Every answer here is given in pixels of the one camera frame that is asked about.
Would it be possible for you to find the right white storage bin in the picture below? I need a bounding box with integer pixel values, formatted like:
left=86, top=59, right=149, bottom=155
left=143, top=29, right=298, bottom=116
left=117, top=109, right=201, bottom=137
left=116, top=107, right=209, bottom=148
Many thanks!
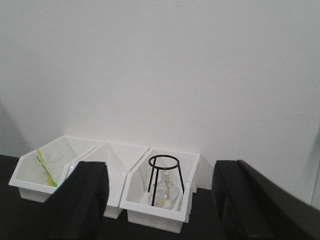
left=120, top=147, right=200, bottom=234

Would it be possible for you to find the middle white storage bin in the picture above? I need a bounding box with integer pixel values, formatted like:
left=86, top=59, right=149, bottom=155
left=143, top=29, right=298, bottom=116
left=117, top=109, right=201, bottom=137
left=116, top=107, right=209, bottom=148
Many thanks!
left=65, top=142, right=150, bottom=219

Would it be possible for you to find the glass alcohol lamp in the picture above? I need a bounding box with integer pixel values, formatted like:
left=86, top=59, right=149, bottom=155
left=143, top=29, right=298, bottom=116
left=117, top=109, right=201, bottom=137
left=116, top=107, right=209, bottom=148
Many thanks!
left=149, top=170, right=180, bottom=210

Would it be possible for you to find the white storage bin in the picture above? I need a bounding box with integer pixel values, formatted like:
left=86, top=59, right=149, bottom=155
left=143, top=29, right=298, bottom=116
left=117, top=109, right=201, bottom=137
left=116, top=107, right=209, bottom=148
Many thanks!
left=65, top=142, right=150, bottom=219
left=9, top=135, right=103, bottom=203
left=120, top=147, right=200, bottom=234

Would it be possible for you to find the black wire tripod stand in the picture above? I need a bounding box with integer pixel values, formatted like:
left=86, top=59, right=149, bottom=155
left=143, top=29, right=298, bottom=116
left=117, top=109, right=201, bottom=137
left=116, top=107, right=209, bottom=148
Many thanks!
left=147, top=154, right=185, bottom=210

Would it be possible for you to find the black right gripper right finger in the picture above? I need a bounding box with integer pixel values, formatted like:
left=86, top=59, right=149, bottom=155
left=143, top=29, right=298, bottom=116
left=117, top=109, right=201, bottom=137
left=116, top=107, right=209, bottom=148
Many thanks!
left=211, top=160, right=320, bottom=240

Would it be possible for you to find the left white storage bin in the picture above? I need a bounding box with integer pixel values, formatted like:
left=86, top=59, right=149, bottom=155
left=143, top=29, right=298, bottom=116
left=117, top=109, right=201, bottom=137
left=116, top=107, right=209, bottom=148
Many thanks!
left=9, top=135, right=103, bottom=203

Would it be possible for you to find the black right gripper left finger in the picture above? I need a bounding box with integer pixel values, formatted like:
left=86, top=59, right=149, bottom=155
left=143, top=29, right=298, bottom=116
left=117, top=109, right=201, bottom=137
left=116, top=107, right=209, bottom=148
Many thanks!
left=4, top=161, right=109, bottom=240

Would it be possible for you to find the glass beaker in left bin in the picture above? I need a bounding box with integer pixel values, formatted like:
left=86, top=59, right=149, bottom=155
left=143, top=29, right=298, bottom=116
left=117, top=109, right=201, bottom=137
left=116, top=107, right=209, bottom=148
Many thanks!
left=35, top=152, right=64, bottom=177

